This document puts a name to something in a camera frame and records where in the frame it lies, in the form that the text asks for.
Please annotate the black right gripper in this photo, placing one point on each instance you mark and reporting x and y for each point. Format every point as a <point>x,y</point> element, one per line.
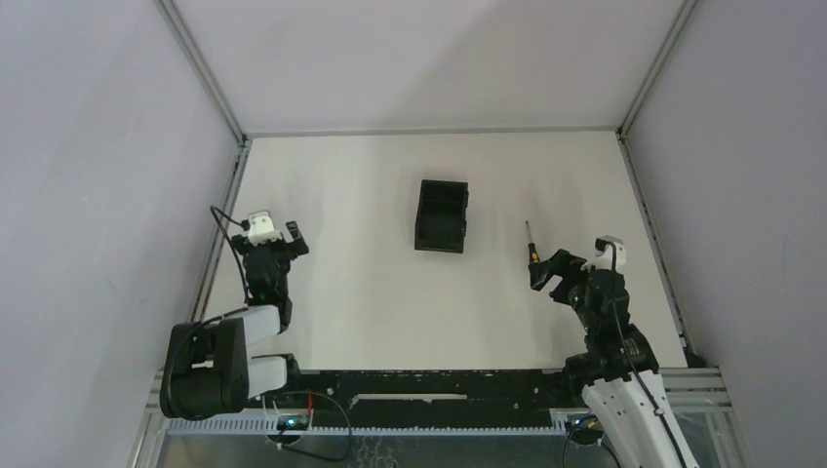
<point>560,263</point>

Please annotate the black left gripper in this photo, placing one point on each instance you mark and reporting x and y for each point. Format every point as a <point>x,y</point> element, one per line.
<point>268,249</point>

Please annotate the black yellow screwdriver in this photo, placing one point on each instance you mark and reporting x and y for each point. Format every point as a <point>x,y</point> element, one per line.
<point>534,259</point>

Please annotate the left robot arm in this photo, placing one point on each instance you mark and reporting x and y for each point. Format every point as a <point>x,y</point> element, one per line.
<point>210,366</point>

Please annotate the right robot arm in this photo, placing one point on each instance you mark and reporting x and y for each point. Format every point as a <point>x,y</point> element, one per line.
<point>618,376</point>

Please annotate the black plastic bin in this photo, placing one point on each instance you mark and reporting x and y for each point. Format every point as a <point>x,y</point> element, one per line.
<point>440,223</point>

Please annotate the small green circuit board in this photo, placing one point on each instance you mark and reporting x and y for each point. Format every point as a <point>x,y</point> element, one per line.
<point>292,423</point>

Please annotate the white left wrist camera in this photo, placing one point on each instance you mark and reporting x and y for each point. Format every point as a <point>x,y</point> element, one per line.
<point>262,228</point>

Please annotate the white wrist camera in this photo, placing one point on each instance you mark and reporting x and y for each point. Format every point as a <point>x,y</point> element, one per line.
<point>262,228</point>
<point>610,254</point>

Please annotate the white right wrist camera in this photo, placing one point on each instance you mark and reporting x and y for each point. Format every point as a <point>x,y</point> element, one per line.
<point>610,254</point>

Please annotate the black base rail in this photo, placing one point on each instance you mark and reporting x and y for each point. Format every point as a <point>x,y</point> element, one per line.
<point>438,399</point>

